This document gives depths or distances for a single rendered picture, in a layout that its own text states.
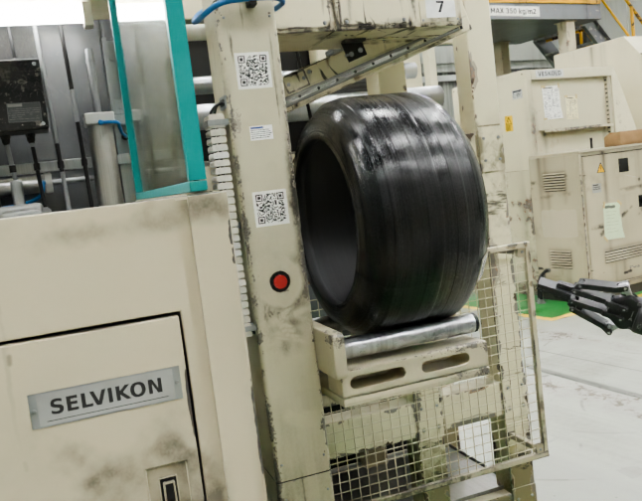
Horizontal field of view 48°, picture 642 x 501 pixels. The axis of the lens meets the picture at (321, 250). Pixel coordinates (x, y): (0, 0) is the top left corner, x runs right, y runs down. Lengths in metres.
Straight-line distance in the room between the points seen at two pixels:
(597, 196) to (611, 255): 0.51
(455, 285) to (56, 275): 0.99
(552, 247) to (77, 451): 5.85
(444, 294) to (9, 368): 1.02
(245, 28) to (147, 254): 0.89
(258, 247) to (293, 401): 0.35
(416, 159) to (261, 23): 0.43
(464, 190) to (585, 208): 4.70
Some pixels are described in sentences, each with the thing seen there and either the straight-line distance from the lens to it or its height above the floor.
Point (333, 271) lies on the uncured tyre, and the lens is 1.93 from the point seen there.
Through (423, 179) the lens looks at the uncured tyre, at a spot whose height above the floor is 1.24.
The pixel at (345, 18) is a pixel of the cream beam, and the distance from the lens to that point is 1.95.
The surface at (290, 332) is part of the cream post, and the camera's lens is 1.59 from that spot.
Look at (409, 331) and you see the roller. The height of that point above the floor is 0.91.
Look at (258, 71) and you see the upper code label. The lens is 1.57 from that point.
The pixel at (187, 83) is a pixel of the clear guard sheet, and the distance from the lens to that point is 0.78.
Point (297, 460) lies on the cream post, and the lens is 1.66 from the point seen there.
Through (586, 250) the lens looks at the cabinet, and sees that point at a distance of 6.20.
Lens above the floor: 1.27
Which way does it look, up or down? 6 degrees down
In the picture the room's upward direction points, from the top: 7 degrees counter-clockwise
